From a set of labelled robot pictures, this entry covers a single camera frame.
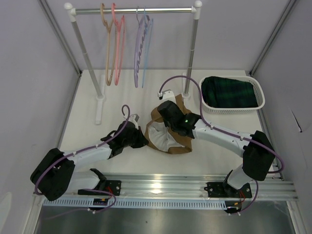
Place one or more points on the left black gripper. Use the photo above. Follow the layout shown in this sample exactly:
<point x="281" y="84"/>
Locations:
<point x="142" y="140"/>

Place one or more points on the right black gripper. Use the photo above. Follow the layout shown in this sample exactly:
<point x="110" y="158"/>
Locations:
<point x="166" y="123"/>

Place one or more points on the tan skirt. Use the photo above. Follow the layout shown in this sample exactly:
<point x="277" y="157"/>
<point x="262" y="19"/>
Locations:
<point x="162" y="138"/>

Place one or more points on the light blue wire hanger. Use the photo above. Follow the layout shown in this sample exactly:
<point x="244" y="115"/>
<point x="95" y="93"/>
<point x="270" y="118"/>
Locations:
<point x="148" y="29"/>

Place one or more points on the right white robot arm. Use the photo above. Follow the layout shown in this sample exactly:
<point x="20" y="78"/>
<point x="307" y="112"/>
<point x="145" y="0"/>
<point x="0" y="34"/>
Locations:
<point x="255" y="149"/>

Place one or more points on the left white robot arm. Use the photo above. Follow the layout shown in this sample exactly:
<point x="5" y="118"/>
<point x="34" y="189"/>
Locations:
<point x="58" y="172"/>

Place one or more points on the purple notched hanger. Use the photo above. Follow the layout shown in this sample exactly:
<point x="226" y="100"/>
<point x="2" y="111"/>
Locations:
<point x="140" y="39"/>

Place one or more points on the pink velvet hanger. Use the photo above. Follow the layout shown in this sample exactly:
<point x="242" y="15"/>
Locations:
<point x="120" y="28"/>

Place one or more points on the tan velvet hanger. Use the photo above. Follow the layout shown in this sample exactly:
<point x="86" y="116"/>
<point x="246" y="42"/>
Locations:
<point x="110" y="28"/>

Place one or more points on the dark green plaid garment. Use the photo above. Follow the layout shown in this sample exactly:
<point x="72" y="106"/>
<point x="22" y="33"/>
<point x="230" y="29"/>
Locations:
<point x="227" y="93"/>

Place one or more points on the metal clothes rack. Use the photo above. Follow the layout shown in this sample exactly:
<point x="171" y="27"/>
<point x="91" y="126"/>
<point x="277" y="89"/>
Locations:
<point x="100" y="83"/>

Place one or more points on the white laundry basket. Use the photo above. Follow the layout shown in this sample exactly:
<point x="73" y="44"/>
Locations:
<point x="257" y="91"/>

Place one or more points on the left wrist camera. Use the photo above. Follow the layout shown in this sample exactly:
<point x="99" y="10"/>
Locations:
<point x="134" y="119"/>

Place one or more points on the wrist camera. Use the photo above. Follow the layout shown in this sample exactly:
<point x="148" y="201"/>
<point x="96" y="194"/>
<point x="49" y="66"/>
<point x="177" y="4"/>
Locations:
<point x="134" y="119"/>
<point x="166" y="95"/>

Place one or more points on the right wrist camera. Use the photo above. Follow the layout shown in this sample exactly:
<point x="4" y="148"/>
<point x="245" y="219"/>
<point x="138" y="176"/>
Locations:
<point x="166" y="95"/>

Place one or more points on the slotted cable duct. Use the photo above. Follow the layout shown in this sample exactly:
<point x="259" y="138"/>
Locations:
<point x="138" y="203"/>

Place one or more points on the aluminium mounting rail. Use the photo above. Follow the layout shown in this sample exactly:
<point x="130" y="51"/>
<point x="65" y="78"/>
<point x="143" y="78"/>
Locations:
<point x="153" y="186"/>

